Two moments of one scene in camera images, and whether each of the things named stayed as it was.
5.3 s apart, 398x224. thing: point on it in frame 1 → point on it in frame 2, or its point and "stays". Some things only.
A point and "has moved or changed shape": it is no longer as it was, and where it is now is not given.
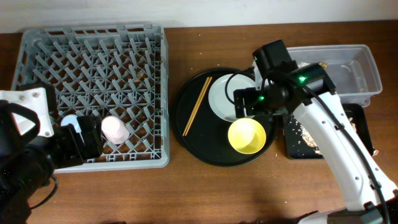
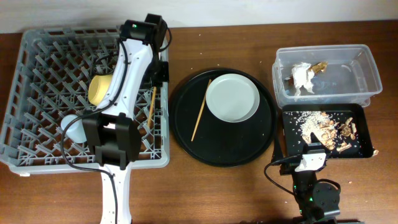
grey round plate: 217,97 stays
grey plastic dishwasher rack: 119,71 stays
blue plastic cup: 73,120 stays
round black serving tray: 203,135 stays
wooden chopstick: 197,102 → 152,107
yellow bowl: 247,135 → 98,89
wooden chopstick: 198,104 has moved or changed shape
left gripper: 76,152 → 165,76
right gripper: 252,106 → 288,167
